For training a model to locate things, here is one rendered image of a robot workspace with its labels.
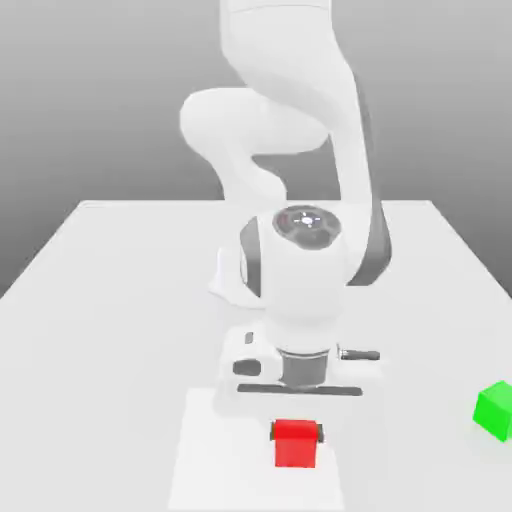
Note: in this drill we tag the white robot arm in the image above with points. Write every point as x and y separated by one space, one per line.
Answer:
296 280

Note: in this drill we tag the small green cube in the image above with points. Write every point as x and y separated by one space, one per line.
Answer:
494 410

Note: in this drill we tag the small red cube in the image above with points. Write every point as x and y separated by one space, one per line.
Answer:
295 444

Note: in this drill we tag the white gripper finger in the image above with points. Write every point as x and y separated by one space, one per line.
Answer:
320 434
272 432

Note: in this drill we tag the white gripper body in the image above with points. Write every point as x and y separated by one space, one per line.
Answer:
300 402

